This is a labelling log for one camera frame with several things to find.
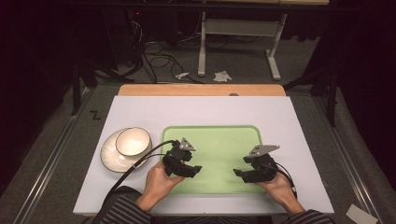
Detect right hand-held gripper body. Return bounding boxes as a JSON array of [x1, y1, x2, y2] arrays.
[[242, 144, 281, 185]]

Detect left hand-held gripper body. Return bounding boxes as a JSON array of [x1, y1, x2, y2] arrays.
[[162, 137, 197, 177]]

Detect person's right hand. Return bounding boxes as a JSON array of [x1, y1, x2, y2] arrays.
[[256, 173, 297, 208]]

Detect person's left hand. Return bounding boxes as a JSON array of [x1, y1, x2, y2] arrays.
[[143, 161, 185, 205]]

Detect green tray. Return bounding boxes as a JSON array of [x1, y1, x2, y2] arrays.
[[161, 125, 262, 195]]

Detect white bowl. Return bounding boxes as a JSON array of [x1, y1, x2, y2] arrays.
[[115, 126, 152, 158]]

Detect white table mat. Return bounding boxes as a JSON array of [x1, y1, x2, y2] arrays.
[[72, 95, 335, 217]]

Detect white ribbed plate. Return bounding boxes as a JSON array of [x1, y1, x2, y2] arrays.
[[99, 127, 154, 174]]

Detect wooden table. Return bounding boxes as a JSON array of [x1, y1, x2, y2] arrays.
[[118, 83, 287, 97]]

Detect crumpled white paper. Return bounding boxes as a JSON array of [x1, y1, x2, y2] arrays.
[[213, 70, 233, 84]]

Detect black metal stand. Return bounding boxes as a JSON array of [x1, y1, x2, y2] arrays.
[[282, 66, 341, 128], [70, 58, 127, 117]]

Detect flat white paper sheet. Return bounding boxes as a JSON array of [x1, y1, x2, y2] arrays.
[[345, 203, 379, 224]]

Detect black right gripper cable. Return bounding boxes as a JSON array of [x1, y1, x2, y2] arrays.
[[274, 161, 299, 200]]

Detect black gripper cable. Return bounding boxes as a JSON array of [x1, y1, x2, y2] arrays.
[[274, 161, 299, 200], [92, 139, 179, 224]]

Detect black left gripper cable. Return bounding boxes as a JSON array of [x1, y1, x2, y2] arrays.
[[92, 139, 179, 224]]

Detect metal floor rail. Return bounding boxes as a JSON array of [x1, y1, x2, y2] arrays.
[[12, 87, 94, 224], [312, 96, 384, 224]]

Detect black floor cables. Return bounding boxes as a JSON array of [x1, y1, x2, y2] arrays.
[[124, 12, 205, 85]]

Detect white desk frame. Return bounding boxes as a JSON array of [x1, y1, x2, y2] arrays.
[[197, 11, 289, 82]]

